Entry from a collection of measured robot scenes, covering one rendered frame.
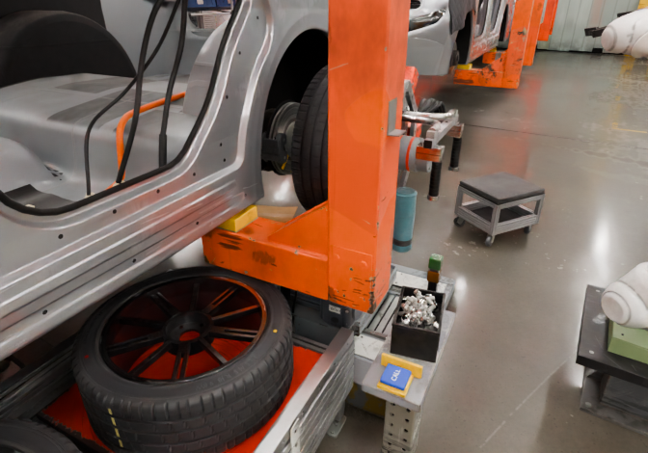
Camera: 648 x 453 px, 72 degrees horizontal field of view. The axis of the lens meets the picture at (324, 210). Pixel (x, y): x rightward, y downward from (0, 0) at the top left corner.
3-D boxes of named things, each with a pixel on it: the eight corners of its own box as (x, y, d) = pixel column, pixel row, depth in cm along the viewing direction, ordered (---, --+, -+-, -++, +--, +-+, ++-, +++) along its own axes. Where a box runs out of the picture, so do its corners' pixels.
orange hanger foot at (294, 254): (230, 243, 181) (222, 163, 166) (348, 276, 160) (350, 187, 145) (203, 263, 168) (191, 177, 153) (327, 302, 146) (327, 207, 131)
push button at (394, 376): (388, 367, 129) (388, 361, 128) (411, 376, 126) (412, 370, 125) (379, 385, 123) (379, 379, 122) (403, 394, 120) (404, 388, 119)
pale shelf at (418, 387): (407, 306, 160) (407, 299, 159) (454, 319, 153) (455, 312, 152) (361, 390, 126) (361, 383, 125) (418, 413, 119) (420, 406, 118)
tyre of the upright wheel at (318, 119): (268, 153, 155) (319, 240, 209) (329, 164, 145) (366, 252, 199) (337, 27, 182) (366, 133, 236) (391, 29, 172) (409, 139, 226)
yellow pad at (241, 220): (229, 210, 172) (228, 199, 170) (258, 217, 166) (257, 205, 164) (205, 225, 161) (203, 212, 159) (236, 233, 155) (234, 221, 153)
